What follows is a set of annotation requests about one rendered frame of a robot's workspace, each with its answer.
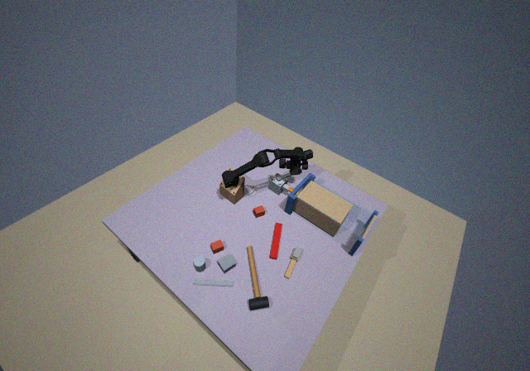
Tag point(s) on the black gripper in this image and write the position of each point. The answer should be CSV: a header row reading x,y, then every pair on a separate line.
x,y
285,164

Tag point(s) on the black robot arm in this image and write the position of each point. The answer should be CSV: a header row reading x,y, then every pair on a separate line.
x,y
231,178

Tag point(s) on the grey-blue short cylinder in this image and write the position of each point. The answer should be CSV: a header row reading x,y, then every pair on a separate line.
x,y
199,263

